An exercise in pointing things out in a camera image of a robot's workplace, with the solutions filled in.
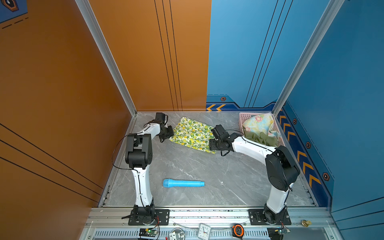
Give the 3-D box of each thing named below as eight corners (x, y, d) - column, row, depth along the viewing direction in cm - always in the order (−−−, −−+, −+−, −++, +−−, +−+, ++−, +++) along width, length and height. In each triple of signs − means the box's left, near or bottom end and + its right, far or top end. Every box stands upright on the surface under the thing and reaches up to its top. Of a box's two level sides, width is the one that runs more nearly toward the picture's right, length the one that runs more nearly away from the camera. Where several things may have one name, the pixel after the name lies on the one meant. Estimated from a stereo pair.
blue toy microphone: (164, 188, 85) (162, 185, 81) (165, 181, 87) (163, 178, 84) (204, 188, 85) (204, 185, 81) (204, 181, 87) (204, 178, 84)
